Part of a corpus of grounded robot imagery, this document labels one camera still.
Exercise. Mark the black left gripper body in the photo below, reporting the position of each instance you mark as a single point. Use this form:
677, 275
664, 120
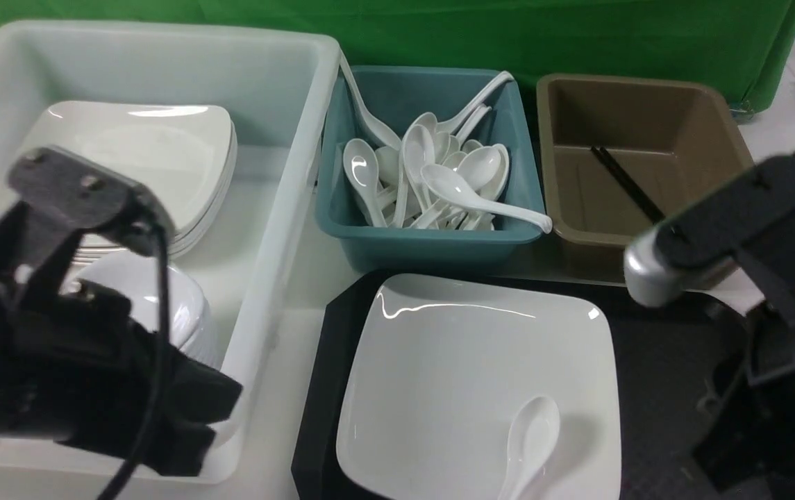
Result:
70, 358

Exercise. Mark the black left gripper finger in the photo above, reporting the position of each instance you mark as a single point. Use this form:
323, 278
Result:
176, 447
187, 390

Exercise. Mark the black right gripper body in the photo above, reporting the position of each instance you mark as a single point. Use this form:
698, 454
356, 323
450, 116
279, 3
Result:
753, 434

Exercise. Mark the small white bowl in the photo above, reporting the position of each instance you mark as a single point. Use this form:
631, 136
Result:
135, 277

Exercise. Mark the large white square plate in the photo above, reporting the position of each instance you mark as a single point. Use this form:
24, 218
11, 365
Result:
443, 366

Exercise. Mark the top white plate in tub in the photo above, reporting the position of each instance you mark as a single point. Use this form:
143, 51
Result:
184, 154

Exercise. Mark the stack of white bowls in tub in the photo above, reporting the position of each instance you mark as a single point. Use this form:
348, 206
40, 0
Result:
203, 340

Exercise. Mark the black serving tray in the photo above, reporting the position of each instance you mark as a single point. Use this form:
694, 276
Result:
663, 359

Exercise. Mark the stack of white plates in tub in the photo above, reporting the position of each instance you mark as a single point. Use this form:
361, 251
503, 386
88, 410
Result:
184, 243

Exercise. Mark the large white plastic tub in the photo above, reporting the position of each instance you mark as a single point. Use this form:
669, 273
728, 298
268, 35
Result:
276, 85

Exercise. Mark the white spoon leaning on rim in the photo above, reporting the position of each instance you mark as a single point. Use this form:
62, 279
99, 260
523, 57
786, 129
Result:
377, 130

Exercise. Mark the brown plastic bin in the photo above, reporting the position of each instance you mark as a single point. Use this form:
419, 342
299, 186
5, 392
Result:
689, 125

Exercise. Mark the white spoon front in bin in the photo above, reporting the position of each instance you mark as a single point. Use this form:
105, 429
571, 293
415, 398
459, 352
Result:
452, 188

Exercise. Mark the teal plastic bin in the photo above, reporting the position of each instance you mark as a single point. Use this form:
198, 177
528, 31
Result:
397, 96

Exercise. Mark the green cloth backdrop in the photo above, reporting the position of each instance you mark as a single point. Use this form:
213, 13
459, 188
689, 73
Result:
737, 47

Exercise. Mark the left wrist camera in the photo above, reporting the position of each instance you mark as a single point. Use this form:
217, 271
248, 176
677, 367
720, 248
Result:
60, 199

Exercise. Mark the white spoon long handle back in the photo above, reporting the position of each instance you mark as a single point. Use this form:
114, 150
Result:
453, 124

